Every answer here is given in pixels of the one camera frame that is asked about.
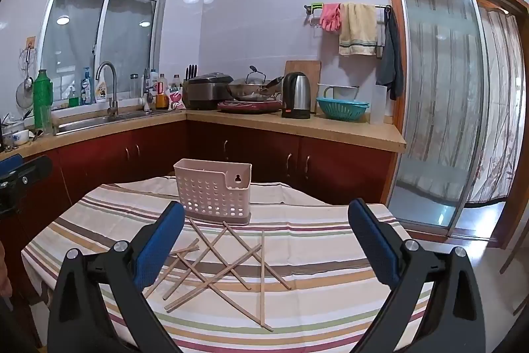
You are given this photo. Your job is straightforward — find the translucent white container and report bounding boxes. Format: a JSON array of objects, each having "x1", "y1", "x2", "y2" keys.
[{"x1": 369, "y1": 84, "x2": 388, "y2": 126}]

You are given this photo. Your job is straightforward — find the steel pot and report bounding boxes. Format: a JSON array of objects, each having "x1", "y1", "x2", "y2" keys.
[{"x1": 317, "y1": 83, "x2": 360, "y2": 102}]

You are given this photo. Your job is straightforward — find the beige kitchen countertop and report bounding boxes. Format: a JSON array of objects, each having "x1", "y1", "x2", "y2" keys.
[{"x1": 0, "y1": 108, "x2": 408, "y2": 160}]

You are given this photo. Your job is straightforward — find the steel electric kettle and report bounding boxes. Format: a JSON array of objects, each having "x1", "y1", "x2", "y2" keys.
[{"x1": 281, "y1": 71, "x2": 312, "y2": 119}]

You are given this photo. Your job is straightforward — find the sliding glass window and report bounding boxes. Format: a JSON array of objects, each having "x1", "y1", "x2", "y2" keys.
[{"x1": 38, "y1": 0, "x2": 177, "y2": 102}]

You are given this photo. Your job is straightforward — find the pile of wooden chopsticks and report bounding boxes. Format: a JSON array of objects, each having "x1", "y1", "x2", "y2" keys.
[{"x1": 144, "y1": 218, "x2": 292, "y2": 333}]

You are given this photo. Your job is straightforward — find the red induction cooker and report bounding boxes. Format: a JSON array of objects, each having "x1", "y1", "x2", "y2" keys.
[{"x1": 217, "y1": 98, "x2": 284, "y2": 115}]

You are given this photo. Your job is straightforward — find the green thermos bottle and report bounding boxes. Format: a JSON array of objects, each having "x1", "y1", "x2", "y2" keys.
[{"x1": 32, "y1": 69, "x2": 54, "y2": 135}]

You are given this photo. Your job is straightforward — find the wooden cutting board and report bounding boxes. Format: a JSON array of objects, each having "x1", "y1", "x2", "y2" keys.
[{"x1": 284, "y1": 60, "x2": 322, "y2": 90}]

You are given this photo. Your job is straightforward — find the metal towel rack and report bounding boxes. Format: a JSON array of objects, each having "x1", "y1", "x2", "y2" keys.
[{"x1": 303, "y1": 3, "x2": 393, "y2": 28}]

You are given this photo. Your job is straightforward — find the hanging metal strainer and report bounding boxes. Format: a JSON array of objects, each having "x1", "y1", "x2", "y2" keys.
[{"x1": 16, "y1": 46, "x2": 36, "y2": 108}]

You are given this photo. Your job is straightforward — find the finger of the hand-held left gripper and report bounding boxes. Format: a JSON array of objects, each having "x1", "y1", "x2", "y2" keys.
[{"x1": 0, "y1": 154, "x2": 54, "y2": 189}]

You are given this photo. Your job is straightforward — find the yellow striped towel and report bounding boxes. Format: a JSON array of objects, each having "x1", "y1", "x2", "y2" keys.
[{"x1": 338, "y1": 3, "x2": 379, "y2": 57}]

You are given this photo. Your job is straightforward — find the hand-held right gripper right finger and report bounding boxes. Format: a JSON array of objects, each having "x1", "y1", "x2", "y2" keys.
[{"x1": 348, "y1": 199, "x2": 487, "y2": 353}]

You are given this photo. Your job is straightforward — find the teal plastic colander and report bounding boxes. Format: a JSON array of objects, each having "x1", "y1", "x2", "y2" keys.
[{"x1": 316, "y1": 96, "x2": 370, "y2": 121}]

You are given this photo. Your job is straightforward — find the sliding glass door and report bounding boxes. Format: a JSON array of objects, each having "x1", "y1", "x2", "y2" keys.
[{"x1": 387, "y1": 0, "x2": 485, "y2": 241}]

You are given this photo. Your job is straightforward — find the pink perforated utensil holder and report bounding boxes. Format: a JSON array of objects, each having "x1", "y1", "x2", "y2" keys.
[{"x1": 173, "y1": 158, "x2": 253, "y2": 226}]

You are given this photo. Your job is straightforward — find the blue and white cleaner bottle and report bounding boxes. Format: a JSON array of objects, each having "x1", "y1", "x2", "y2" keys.
[{"x1": 80, "y1": 67, "x2": 93, "y2": 106}]

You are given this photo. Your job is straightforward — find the person's left forearm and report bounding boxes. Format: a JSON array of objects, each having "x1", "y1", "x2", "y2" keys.
[{"x1": 0, "y1": 241, "x2": 13, "y2": 298}]

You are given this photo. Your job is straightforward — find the patterned curtain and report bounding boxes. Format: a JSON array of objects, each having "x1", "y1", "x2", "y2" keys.
[{"x1": 466, "y1": 7, "x2": 526, "y2": 205}]

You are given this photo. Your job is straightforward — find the steel kitchen faucet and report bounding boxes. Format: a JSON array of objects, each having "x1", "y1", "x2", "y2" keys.
[{"x1": 95, "y1": 61, "x2": 121, "y2": 118}]

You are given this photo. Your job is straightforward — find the silver rice cooker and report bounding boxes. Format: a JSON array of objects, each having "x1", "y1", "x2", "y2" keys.
[{"x1": 181, "y1": 73, "x2": 234, "y2": 110}]

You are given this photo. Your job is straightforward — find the striped tablecloth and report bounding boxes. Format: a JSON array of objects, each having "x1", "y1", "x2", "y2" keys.
[{"x1": 20, "y1": 174, "x2": 435, "y2": 353}]

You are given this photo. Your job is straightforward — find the white yellow-label detergent bottle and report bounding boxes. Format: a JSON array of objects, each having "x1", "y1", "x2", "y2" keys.
[{"x1": 95, "y1": 73, "x2": 108, "y2": 104}]

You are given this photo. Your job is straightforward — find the steel wok with lid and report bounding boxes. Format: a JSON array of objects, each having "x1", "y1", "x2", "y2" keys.
[{"x1": 226, "y1": 65, "x2": 284, "y2": 103}]

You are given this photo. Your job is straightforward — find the orange cooking oil bottle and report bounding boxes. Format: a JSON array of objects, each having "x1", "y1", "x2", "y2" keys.
[{"x1": 156, "y1": 73, "x2": 170, "y2": 110}]

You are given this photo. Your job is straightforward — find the pink and white pouch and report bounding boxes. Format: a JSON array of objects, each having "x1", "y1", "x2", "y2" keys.
[{"x1": 165, "y1": 86, "x2": 186, "y2": 112}]

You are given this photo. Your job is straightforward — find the steel kitchen sink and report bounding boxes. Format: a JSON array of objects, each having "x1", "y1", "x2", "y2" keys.
[{"x1": 55, "y1": 110, "x2": 175, "y2": 135}]

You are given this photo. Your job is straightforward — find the wooden chair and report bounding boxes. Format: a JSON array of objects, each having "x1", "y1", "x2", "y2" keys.
[{"x1": 499, "y1": 207, "x2": 529, "y2": 317}]

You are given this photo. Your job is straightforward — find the dark grey cloth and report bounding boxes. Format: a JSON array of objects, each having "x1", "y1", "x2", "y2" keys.
[{"x1": 375, "y1": 7, "x2": 405, "y2": 101}]

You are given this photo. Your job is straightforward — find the pink rubber gloves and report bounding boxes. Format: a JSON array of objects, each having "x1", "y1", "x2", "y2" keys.
[{"x1": 318, "y1": 3, "x2": 342, "y2": 33}]

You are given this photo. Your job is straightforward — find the white blue-patterned bowl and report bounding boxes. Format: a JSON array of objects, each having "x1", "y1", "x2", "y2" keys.
[{"x1": 2, "y1": 129, "x2": 30, "y2": 149}]

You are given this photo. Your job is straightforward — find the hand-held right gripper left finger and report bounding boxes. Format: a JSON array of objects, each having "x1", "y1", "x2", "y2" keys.
[{"x1": 47, "y1": 201, "x2": 185, "y2": 353}]

